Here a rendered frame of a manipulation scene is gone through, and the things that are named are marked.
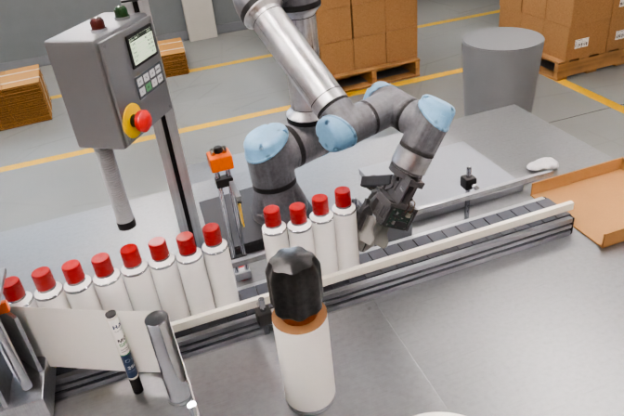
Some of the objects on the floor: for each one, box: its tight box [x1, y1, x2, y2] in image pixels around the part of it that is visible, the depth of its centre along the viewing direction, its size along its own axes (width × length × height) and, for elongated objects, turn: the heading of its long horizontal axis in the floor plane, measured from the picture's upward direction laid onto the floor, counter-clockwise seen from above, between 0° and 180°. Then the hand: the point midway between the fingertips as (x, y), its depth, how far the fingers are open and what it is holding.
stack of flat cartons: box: [0, 64, 52, 131], centre depth 463 cm, size 64×53×31 cm
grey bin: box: [462, 27, 545, 117], centre depth 351 cm, size 46×46×62 cm
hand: (362, 244), depth 126 cm, fingers closed, pressing on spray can
